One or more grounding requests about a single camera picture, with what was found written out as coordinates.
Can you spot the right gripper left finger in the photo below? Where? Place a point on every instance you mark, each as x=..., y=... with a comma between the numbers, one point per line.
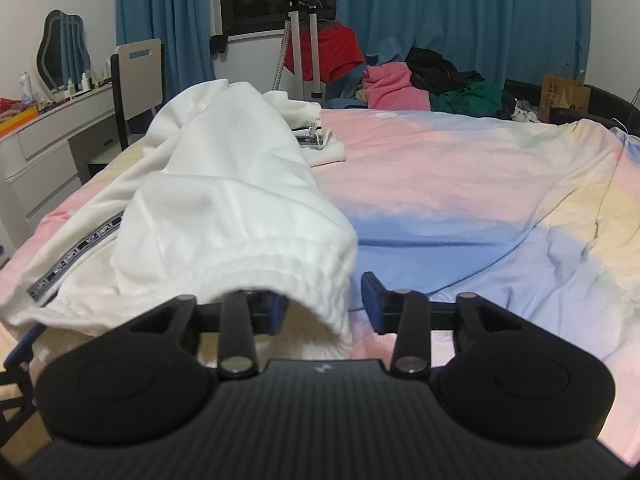
x=150, y=377

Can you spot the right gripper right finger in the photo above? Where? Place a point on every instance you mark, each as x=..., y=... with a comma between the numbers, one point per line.
x=495, y=374

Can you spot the pastel tie-dye bedsheet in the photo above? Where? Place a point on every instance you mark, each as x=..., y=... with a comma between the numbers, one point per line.
x=541, y=220

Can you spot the white dresser desk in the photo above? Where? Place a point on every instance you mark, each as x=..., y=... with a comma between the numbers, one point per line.
x=48, y=159

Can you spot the green garment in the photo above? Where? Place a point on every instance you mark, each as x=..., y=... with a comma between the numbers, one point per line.
x=475, y=99

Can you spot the brown paper bag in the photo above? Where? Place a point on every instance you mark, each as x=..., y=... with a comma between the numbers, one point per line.
x=560, y=92

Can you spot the black armchair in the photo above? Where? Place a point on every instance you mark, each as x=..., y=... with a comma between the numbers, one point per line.
x=604, y=107

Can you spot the white black chair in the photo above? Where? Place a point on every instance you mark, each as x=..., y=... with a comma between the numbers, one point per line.
x=138, y=90

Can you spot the black garment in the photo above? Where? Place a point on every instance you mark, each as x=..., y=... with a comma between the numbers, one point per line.
x=431, y=72

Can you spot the wavy vanity mirror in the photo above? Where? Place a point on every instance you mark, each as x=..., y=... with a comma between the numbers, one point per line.
x=62, y=54

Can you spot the pink garment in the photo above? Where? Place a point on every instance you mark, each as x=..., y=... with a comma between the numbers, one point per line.
x=388, y=87

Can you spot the garment steamer stand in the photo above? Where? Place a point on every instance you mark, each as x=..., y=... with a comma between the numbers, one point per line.
x=291, y=38

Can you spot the right blue curtain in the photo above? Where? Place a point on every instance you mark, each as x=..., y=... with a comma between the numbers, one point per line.
x=521, y=40

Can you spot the blue curtain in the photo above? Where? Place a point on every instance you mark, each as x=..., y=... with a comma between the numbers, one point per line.
x=182, y=26
x=521, y=40

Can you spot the red garment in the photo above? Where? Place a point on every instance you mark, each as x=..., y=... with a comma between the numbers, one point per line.
x=339, y=52

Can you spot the left blue curtain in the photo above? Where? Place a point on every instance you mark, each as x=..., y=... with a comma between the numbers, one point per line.
x=182, y=26

